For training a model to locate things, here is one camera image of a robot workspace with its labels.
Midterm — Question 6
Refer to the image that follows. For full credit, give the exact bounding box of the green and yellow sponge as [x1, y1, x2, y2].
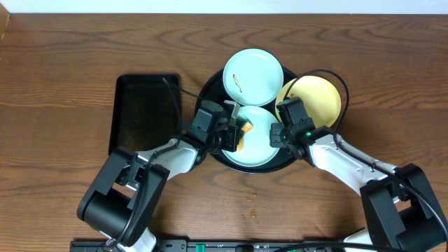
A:
[237, 118, 253, 151]

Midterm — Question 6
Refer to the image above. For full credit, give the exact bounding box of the yellow plate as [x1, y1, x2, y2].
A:
[275, 76, 342, 128]

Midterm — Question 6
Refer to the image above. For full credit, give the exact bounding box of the light blue plate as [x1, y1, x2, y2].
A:
[223, 48, 284, 106]
[223, 106, 279, 167]

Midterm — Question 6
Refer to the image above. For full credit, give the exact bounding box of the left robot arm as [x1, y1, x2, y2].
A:
[77, 100, 242, 251]

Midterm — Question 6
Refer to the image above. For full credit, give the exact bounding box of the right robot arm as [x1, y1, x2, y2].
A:
[270, 97, 447, 251]

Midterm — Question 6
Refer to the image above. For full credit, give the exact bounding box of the black rectangular tray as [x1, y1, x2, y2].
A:
[108, 73, 181, 153]

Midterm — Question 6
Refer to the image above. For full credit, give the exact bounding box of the left black cable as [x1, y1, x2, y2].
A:
[104, 77, 211, 249]

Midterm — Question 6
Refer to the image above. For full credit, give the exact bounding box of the black cable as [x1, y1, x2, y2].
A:
[104, 77, 211, 249]
[282, 69, 448, 242]

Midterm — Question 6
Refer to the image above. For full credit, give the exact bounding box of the right black cable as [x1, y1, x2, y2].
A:
[282, 69, 448, 242]

